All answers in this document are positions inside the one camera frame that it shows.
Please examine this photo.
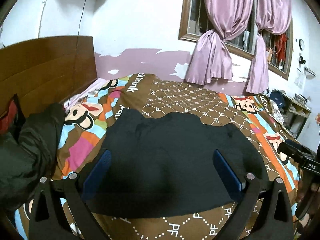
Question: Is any black garment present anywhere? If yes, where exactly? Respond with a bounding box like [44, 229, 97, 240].
[82, 109, 268, 218]

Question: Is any person's right hand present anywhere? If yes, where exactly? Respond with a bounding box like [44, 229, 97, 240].
[296, 178, 308, 203]

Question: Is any wooden shelf unit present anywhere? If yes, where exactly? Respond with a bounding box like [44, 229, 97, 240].
[272, 89, 311, 139]

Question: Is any dark jacket pile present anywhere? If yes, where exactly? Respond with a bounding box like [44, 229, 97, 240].
[1, 103, 66, 211]

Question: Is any red cloth by headboard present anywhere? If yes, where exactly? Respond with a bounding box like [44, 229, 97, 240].
[1, 94, 25, 140]

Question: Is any wooden headboard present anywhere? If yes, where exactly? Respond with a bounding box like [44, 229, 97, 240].
[1, 36, 97, 116]

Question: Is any right pink curtain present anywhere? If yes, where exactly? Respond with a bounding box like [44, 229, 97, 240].
[246, 0, 293, 94]

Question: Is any pink curtain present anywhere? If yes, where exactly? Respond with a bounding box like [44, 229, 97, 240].
[185, 0, 253, 86]
[246, 0, 293, 94]

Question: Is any left pink curtain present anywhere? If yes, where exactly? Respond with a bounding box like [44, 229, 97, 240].
[185, 0, 253, 86]

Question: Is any round wall clock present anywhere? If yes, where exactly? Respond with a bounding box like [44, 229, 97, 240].
[298, 38, 305, 51]

